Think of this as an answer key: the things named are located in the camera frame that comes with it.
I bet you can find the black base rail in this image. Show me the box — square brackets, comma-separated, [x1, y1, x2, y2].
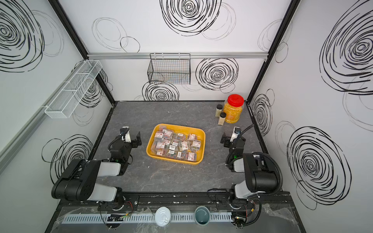
[58, 191, 293, 212]

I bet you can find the rear black cap spice bottle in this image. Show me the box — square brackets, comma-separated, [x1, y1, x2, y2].
[215, 104, 223, 117]

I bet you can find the paper clip box red label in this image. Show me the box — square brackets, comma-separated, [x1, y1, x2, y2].
[154, 132, 164, 141]

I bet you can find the black wire wall basket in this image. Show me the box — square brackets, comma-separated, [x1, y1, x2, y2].
[147, 53, 191, 84]

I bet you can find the yellow plastic storage tray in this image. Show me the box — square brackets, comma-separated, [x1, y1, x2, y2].
[146, 123, 206, 165]

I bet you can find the red lid corn jar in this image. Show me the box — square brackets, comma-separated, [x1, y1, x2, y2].
[223, 94, 244, 123]

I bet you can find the paper clip box top corner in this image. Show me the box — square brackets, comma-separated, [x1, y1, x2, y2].
[159, 125, 167, 132]

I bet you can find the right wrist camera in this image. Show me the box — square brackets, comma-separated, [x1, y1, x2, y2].
[230, 127, 241, 142]

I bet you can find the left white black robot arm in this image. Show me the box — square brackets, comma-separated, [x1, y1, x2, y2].
[51, 127, 142, 206]

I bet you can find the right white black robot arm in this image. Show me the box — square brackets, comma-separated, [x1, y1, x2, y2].
[220, 134, 283, 199]

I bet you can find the white slotted cable duct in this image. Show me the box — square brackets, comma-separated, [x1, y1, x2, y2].
[62, 212, 234, 225]

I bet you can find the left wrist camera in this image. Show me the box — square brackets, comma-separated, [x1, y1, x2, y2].
[120, 126, 131, 143]

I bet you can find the black cap spice bottle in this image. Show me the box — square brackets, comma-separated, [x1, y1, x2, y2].
[218, 112, 226, 126]
[215, 104, 223, 117]

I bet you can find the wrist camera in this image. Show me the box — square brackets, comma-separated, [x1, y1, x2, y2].
[230, 127, 241, 142]
[120, 126, 131, 143]

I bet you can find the grey green cup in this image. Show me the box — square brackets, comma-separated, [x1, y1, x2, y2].
[194, 206, 210, 226]

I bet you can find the front black cap spice bottle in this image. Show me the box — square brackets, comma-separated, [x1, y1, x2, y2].
[218, 112, 226, 126]

